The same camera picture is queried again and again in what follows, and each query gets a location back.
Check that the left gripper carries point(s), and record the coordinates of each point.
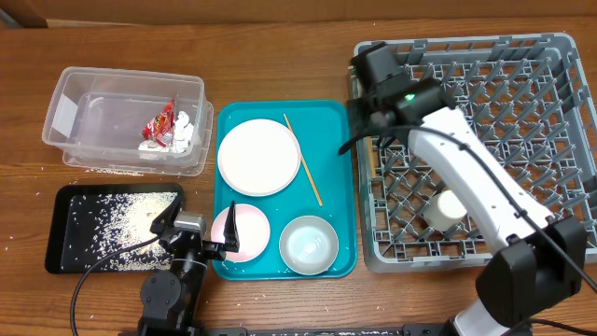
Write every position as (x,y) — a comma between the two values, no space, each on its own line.
(217,250)

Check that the pink bowl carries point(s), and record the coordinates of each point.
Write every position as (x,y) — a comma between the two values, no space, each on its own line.
(254,232)

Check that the white napkin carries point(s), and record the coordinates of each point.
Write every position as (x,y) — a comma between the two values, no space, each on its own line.
(183,131)

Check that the red foil wrapper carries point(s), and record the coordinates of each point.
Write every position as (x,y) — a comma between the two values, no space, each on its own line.
(161,128)

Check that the white cup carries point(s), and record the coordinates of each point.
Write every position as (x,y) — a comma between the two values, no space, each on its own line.
(443,211)

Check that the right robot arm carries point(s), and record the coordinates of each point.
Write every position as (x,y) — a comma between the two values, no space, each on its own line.
(537,261)

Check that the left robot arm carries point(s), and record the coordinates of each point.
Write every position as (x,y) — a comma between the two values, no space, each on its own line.
(170,297)

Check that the grey dishwasher rack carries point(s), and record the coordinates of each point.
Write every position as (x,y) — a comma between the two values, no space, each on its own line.
(528,100)

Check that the spilled rice pile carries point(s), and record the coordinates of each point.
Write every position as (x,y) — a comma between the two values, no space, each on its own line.
(100,224)

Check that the white plate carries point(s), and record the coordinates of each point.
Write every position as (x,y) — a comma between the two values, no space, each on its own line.
(259,157)

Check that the teal serving tray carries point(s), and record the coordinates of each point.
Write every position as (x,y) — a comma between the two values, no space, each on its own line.
(321,127)

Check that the black tray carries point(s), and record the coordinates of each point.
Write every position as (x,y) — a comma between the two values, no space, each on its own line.
(149,258)

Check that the grey bowl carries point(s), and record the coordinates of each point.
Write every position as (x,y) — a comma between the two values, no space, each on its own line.
(309,245)

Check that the clear plastic bin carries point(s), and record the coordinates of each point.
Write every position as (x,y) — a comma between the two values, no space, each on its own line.
(96,117)

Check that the black rail at bottom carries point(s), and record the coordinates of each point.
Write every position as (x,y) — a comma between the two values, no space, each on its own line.
(434,329)

